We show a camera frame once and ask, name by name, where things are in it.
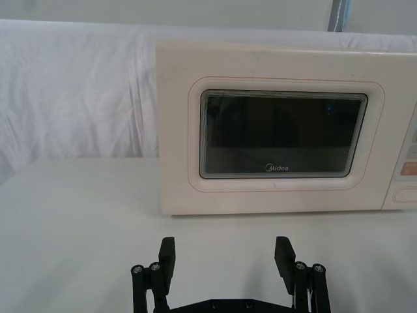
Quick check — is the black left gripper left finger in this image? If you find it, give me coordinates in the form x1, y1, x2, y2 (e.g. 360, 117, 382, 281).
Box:
131, 237, 177, 313

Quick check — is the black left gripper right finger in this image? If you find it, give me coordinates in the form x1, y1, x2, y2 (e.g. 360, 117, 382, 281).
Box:
275, 235, 331, 313

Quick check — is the white table cloth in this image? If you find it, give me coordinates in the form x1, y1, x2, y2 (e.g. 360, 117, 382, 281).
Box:
0, 157, 417, 313

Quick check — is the cream microwave oven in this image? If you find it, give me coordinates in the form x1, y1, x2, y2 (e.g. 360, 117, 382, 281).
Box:
155, 39, 417, 220

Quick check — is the oven control panel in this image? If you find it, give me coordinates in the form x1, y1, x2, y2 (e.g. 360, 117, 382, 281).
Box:
388, 53, 417, 211

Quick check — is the white curtain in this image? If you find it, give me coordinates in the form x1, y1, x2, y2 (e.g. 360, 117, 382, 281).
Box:
0, 0, 417, 164

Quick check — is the grey striped post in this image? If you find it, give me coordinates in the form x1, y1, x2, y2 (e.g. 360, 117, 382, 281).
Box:
328, 0, 352, 33

